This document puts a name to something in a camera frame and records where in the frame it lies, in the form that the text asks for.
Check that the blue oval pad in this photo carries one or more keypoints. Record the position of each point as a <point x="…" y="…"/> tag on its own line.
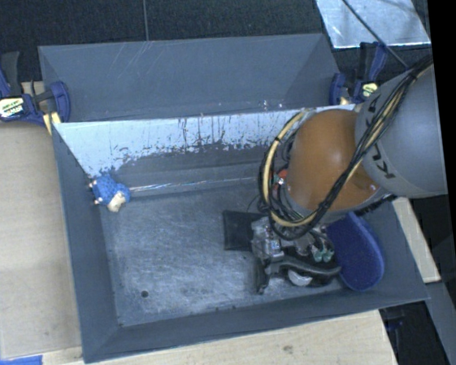
<point x="359" y="256"/>

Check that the pale wood board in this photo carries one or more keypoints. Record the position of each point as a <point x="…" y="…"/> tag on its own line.
<point x="28" y="241"/>

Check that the grey metal bin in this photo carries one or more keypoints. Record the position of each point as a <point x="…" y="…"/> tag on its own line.
<point x="178" y="244"/>

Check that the black cylinder on white bracket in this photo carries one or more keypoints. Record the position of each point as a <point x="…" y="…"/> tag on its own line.
<point x="304" y="273"/>

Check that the black flat block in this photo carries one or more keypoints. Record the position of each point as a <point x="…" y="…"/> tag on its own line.
<point x="237" y="229"/>

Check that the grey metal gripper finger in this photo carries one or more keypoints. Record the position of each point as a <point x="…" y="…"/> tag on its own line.
<point x="262" y="279"/>

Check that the blue toy sheep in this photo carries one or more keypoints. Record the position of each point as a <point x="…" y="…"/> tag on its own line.
<point x="109" y="190"/>

